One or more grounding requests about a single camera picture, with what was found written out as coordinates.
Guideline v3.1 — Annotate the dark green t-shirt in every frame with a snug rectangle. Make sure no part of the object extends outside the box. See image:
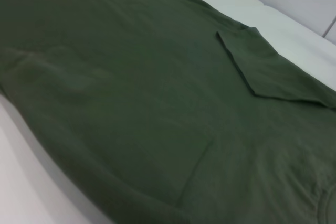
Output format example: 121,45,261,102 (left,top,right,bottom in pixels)
0,0,336,224

